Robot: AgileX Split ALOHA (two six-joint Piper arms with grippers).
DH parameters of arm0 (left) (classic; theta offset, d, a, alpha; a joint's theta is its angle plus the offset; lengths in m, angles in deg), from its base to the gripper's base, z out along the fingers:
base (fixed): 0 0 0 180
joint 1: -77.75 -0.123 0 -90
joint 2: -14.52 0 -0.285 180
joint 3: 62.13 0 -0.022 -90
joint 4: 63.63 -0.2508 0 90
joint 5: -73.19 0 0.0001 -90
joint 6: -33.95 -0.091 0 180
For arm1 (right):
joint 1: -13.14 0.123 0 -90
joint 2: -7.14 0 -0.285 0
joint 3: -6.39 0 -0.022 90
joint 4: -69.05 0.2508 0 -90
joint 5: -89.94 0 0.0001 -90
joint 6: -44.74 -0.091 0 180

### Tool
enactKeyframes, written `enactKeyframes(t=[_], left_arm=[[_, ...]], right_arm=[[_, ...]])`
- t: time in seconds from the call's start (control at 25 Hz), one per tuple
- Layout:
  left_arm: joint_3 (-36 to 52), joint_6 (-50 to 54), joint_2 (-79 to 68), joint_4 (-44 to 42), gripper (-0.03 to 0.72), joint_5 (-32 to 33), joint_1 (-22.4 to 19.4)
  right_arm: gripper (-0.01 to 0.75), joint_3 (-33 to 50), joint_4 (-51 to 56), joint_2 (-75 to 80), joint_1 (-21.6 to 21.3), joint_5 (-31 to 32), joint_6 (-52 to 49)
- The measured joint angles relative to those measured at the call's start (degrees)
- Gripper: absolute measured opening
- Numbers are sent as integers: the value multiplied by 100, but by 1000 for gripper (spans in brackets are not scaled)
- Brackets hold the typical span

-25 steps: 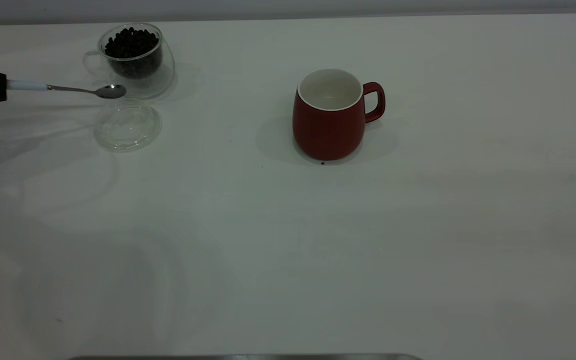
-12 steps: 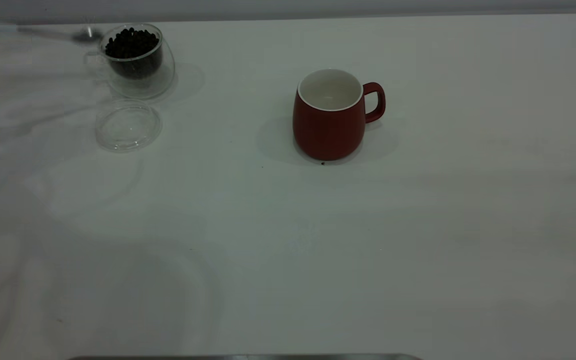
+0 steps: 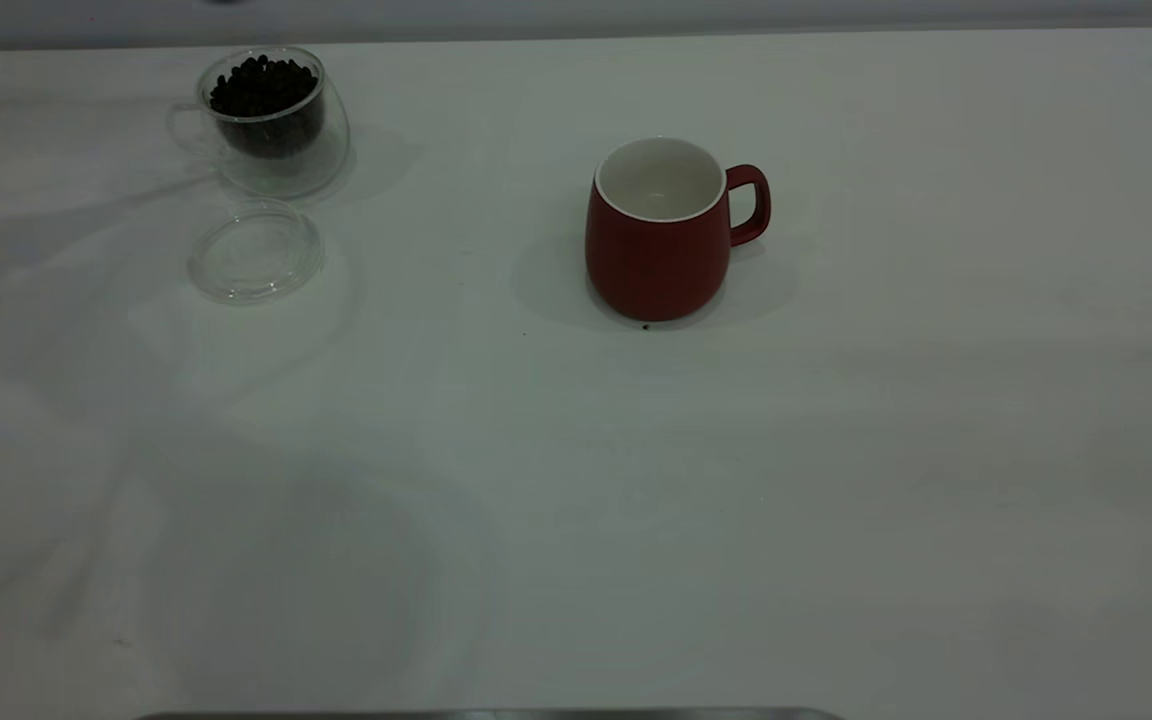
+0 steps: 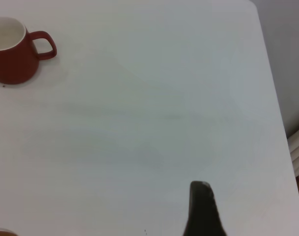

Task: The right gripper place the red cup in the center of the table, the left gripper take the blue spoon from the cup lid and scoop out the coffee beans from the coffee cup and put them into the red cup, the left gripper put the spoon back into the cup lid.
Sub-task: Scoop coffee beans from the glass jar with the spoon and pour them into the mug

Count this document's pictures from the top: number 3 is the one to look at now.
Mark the red ceramic mug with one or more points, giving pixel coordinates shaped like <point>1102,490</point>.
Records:
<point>656,270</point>

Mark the clear glass saucer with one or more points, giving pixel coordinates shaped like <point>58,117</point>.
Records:
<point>256,255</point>

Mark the dark coffee beans pile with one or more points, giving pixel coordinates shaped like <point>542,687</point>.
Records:
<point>264,90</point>

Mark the clear double-wall glass cup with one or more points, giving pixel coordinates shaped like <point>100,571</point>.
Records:
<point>286,175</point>

